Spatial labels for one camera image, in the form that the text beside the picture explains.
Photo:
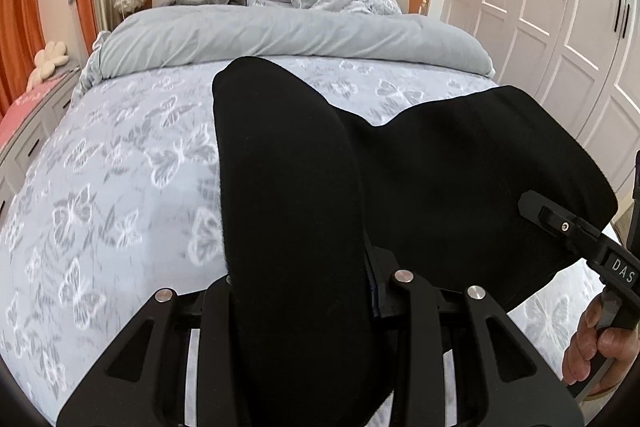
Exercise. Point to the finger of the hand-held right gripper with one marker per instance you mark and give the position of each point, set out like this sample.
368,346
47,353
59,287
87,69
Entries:
550,212

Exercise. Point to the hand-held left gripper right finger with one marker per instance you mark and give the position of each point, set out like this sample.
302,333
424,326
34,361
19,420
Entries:
385,302

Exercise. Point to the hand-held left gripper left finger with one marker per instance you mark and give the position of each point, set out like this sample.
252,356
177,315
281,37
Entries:
217,307

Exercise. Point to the black pants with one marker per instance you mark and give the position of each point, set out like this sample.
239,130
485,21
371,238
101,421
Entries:
290,207

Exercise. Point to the person's right hand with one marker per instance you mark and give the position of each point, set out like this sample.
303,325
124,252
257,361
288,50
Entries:
580,357

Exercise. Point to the butterfly print bed sheet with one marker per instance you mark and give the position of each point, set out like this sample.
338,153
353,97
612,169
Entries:
125,157

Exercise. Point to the white drawer cabinet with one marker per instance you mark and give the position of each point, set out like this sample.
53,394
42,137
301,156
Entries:
42,124

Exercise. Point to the grey duvet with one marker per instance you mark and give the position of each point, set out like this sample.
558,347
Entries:
275,32

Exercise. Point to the pink cloth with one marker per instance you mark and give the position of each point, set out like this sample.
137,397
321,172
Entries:
20,107

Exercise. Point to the white flower plush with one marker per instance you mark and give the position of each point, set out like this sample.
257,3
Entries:
50,59

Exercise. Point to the orange curtain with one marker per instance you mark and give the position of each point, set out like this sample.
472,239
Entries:
20,7

